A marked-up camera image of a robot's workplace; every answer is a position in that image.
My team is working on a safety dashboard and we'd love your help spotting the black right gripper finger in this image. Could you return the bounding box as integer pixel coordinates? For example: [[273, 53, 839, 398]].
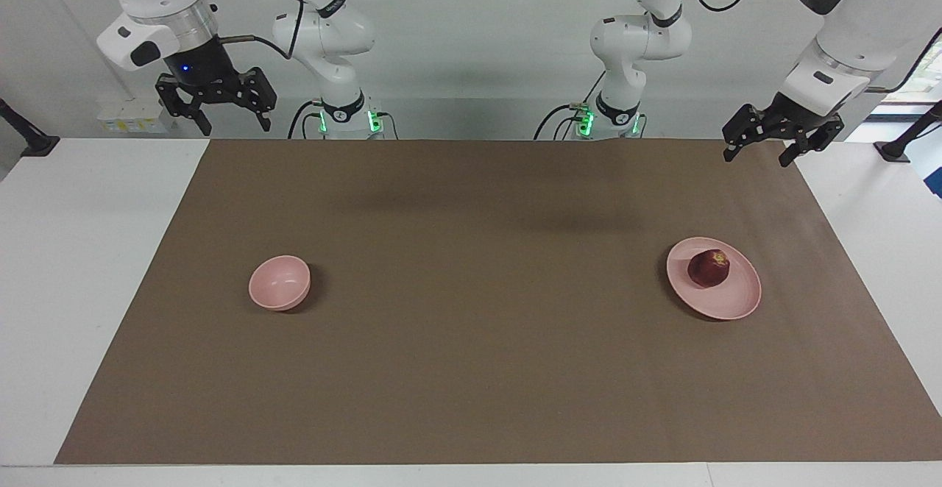
[[156, 75, 210, 137], [235, 68, 277, 132]]

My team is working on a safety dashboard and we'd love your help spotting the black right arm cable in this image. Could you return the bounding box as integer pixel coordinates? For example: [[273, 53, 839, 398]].
[[210, 0, 306, 61]]

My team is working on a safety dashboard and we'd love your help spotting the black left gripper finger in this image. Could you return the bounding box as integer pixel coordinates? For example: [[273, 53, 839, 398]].
[[779, 119, 845, 168], [723, 104, 775, 163]]

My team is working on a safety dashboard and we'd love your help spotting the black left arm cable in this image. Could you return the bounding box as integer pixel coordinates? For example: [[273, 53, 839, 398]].
[[681, 0, 942, 96]]

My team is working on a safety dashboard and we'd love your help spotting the window with outdoor view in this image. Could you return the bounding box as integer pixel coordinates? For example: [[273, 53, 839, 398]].
[[894, 46, 942, 109]]

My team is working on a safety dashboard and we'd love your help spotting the pink plate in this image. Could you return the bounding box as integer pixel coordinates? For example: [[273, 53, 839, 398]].
[[666, 237, 762, 321]]

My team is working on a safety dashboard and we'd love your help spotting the pink bowl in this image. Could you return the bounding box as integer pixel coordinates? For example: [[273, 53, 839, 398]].
[[248, 255, 311, 312]]

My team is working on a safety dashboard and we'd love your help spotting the dark red apple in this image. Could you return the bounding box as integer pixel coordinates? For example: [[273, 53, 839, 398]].
[[687, 249, 731, 288]]

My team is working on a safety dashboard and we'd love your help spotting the black stand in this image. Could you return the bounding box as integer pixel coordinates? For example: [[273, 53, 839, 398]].
[[874, 101, 942, 163], [0, 97, 61, 158]]

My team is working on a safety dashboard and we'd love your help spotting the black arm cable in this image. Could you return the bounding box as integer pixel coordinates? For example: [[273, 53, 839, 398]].
[[210, 0, 306, 61], [681, 0, 942, 96]]

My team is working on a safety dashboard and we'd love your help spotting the white power strip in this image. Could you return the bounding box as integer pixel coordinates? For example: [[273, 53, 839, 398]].
[[98, 101, 166, 135]]

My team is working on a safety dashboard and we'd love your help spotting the black base cable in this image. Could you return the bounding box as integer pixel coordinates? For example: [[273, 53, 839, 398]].
[[287, 99, 325, 140], [534, 71, 608, 141]]

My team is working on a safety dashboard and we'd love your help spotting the brown table mat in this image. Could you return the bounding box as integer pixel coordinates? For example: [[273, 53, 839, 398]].
[[54, 139, 942, 466]]

